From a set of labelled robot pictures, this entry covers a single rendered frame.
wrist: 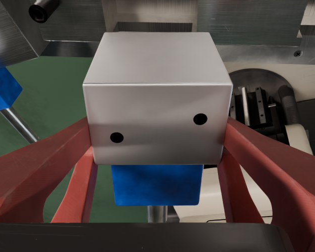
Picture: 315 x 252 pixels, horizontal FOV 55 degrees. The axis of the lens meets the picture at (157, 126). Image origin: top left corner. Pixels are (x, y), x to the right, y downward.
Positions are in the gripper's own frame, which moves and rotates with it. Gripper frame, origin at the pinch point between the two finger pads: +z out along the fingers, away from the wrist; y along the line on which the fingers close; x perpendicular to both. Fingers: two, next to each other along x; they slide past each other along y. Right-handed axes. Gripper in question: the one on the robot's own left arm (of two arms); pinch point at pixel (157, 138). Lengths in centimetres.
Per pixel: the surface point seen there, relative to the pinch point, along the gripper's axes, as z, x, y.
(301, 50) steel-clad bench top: 16.0, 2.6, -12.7
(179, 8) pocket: 10.2, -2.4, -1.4
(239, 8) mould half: 6.9, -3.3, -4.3
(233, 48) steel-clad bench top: 16.8, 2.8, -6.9
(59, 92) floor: 116, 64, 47
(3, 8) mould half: 12.8, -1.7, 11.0
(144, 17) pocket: 9.9, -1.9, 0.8
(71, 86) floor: 114, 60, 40
